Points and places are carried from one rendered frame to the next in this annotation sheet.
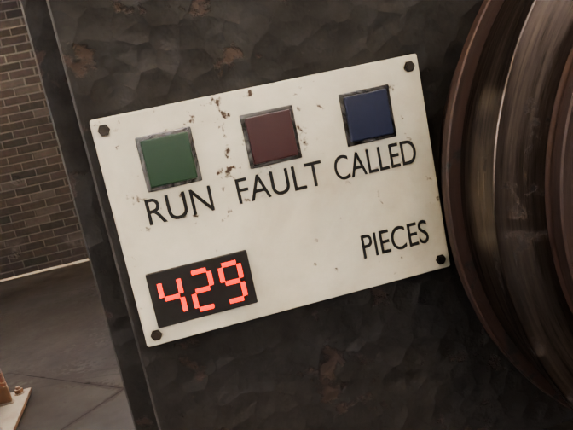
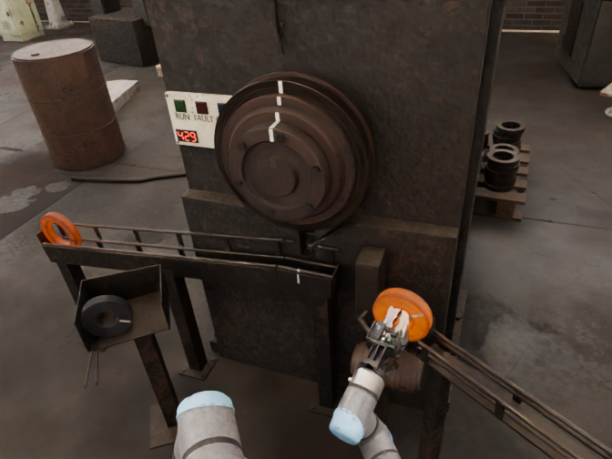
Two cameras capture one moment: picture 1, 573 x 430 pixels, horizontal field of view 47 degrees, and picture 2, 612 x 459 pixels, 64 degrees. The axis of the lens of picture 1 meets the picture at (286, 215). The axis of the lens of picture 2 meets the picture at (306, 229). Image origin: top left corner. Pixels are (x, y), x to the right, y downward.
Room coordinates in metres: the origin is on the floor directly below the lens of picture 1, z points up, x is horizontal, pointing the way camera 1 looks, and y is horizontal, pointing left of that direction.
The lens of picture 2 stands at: (-0.58, -1.07, 1.76)
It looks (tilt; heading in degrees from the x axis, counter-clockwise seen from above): 35 degrees down; 33
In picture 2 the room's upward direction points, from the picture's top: 5 degrees counter-clockwise
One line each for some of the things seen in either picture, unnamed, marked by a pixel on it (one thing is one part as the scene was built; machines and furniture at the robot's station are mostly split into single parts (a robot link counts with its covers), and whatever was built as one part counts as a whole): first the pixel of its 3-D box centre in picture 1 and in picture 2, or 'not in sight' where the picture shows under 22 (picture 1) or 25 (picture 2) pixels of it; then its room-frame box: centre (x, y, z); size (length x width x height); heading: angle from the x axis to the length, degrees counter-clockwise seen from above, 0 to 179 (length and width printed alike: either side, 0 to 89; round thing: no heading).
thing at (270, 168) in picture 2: not in sight; (279, 173); (0.37, -0.37, 1.11); 0.28 x 0.06 x 0.28; 100
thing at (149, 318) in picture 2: not in sight; (147, 363); (0.09, 0.11, 0.36); 0.26 x 0.20 x 0.72; 135
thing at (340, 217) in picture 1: (281, 197); (206, 121); (0.52, 0.00, 1.15); 0.26 x 0.02 x 0.18; 100
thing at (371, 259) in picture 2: not in sight; (371, 282); (0.52, -0.58, 0.68); 0.11 x 0.08 x 0.24; 10
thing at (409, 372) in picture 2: not in sight; (385, 404); (0.39, -0.70, 0.27); 0.22 x 0.13 x 0.53; 100
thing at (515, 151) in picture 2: not in sight; (435, 148); (2.44, -0.20, 0.22); 1.20 x 0.81 x 0.44; 98
